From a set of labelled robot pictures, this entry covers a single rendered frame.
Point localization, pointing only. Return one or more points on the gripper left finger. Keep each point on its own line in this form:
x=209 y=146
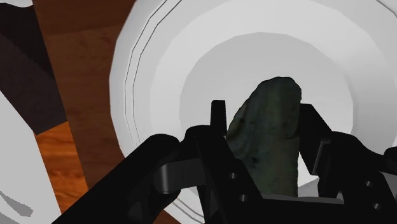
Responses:
x=173 y=173

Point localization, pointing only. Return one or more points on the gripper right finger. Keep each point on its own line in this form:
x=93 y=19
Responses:
x=347 y=161

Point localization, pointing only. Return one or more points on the dark green mottled oblong object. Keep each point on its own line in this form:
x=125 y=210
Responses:
x=268 y=139

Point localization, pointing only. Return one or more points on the white round bowl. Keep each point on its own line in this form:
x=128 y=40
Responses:
x=217 y=62

